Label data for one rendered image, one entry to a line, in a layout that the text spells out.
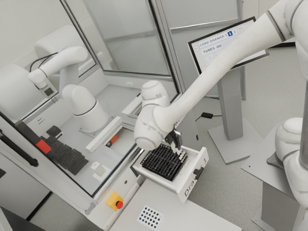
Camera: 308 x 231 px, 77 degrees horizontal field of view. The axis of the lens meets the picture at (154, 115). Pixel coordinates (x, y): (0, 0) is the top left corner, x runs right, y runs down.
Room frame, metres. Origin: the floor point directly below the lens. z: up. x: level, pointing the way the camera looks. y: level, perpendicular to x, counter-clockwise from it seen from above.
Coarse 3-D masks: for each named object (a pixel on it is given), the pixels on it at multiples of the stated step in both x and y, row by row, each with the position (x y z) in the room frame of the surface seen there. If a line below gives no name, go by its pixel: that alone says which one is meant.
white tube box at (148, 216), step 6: (144, 210) 0.55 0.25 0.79; (150, 210) 0.54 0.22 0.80; (138, 216) 0.54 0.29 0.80; (144, 216) 0.53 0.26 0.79; (150, 216) 0.51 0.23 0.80; (156, 216) 0.50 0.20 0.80; (162, 216) 0.48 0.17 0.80; (144, 222) 0.50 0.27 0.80; (150, 222) 0.48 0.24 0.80; (156, 222) 0.47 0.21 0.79; (162, 222) 0.47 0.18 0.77; (150, 228) 0.46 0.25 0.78; (156, 228) 0.44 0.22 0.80
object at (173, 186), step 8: (168, 144) 0.85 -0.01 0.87; (144, 152) 0.85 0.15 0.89; (192, 152) 0.71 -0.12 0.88; (192, 160) 0.69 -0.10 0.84; (136, 168) 0.76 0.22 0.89; (144, 168) 0.78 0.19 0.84; (144, 176) 0.71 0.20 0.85; (152, 176) 0.66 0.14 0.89; (160, 176) 0.68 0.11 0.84; (176, 176) 0.64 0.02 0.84; (184, 176) 0.62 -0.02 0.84; (160, 184) 0.62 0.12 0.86; (168, 184) 0.58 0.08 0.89; (176, 184) 0.59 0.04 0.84
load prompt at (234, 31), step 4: (236, 28) 1.35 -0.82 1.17; (224, 32) 1.36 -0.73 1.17; (228, 32) 1.35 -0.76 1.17; (232, 32) 1.34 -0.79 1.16; (236, 32) 1.33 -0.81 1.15; (216, 36) 1.37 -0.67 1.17; (220, 36) 1.36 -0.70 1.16; (224, 36) 1.35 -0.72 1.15; (228, 36) 1.34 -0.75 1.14; (204, 40) 1.38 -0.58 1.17; (208, 40) 1.37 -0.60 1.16; (212, 40) 1.36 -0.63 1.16; (216, 40) 1.35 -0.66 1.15; (220, 40) 1.34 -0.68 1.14; (200, 44) 1.37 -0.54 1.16; (204, 44) 1.36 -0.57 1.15; (208, 44) 1.35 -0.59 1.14; (200, 48) 1.36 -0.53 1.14
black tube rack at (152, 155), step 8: (160, 144) 0.85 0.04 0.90; (152, 152) 0.82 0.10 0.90; (160, 152) 0.79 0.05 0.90; (168, 152) 0.79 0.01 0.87; (176, 152) 0.74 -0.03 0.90; (144, 160) 0.78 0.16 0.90; (152, 160) 0.78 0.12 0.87; (160, 160) 0.73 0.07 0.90; (168, 160) 0.71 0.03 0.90; (176, 160) 0.71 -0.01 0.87; (184, 160) 0.69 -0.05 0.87; (152, 168) 0.71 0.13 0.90; (160, 168) 0.68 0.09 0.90; (168, 168) 0.66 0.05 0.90
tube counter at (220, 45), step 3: (237, 36) 1.31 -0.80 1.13; (228, 39) 1.32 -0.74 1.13; (231, 39) 1.32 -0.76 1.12; (234, 39) 1.31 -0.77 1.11; (222, 42) 1.33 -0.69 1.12; (225, 42) 1.32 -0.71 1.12; (228, 42) 1.31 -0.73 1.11; (231, 42) 1.30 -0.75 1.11; (216, 45) 1.33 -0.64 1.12; (219, 45) 1.32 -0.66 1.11; (222, 45) 1.31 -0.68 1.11; (225, 45) 1.31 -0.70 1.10; (219, 48) 1.31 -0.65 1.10
